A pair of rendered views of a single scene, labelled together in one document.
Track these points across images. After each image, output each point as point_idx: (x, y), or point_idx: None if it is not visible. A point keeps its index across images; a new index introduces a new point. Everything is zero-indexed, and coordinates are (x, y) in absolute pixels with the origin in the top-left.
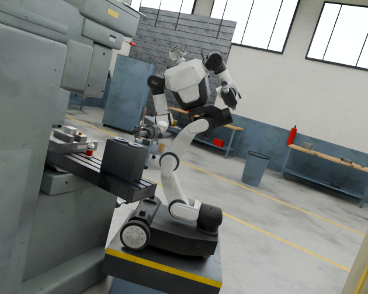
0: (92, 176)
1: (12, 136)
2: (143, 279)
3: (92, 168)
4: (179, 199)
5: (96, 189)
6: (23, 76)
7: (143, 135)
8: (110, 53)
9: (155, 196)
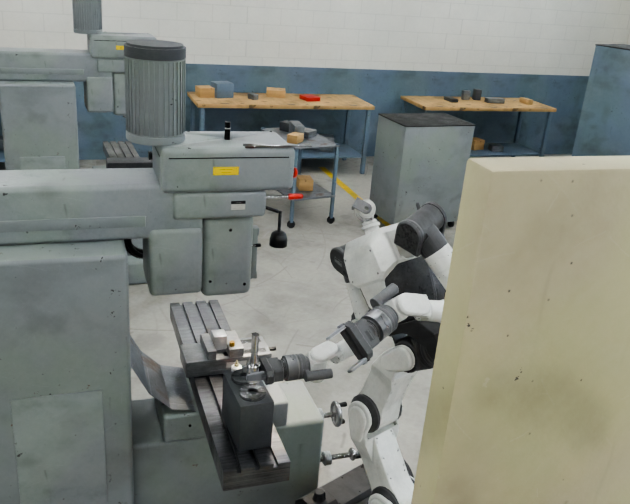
0: (206, 427)
1: (69, 377)
2: None
3: (207, 415)
4: (385, 489)
5: None
6: (65, 308)
7: (257, 379)
8: (244, 226)
9: None
